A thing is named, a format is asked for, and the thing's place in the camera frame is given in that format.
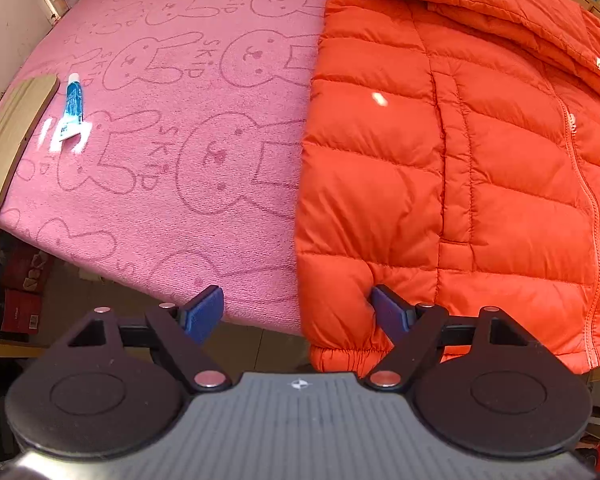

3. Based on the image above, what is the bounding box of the red box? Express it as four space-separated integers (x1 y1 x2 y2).
2 287 43 333

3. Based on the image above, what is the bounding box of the blue white tube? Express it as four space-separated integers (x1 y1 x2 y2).
57 74 87 141

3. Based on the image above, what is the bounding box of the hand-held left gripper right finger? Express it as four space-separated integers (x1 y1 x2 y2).
362 285 536 388

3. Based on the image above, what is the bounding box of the pink bunny-print blanket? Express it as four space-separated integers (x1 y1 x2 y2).
0 0 600 336

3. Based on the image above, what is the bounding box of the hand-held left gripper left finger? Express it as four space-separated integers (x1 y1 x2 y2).
67 285 231 393

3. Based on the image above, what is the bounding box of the wooden board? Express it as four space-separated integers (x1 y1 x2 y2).
0 74 61 217

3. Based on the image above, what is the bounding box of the orange puffer jacket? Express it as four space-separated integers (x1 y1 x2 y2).
294 0 600 380

